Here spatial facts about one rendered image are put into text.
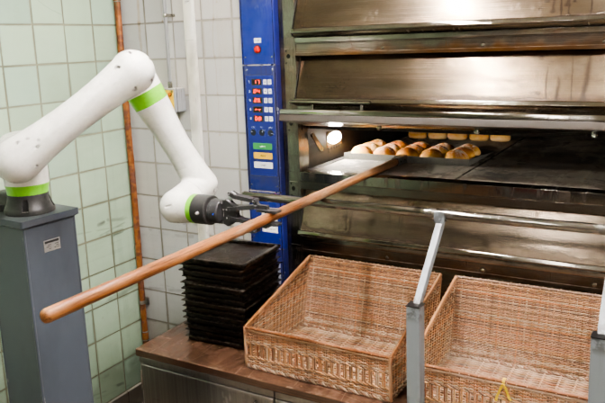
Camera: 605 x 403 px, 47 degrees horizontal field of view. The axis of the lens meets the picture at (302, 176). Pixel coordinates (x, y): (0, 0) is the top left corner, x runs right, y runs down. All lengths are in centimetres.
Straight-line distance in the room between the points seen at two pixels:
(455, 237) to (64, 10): 178
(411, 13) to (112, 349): 199
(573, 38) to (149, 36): 172
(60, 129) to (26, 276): 47
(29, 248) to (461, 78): 148
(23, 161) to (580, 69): 168
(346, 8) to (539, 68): 72
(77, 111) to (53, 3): 104
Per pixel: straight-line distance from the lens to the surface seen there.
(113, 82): 201
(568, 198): 239
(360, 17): 254
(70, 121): 203
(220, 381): 253
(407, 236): 257
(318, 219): 272
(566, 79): 235
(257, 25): 273
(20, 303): 229
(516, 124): 223
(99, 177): 314
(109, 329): 332
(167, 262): 165
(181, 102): 298
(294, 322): 273
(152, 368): 272
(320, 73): 264
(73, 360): 239
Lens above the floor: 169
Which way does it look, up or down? 11 degrees down
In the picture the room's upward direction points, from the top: 2 degrees counter-clockwise
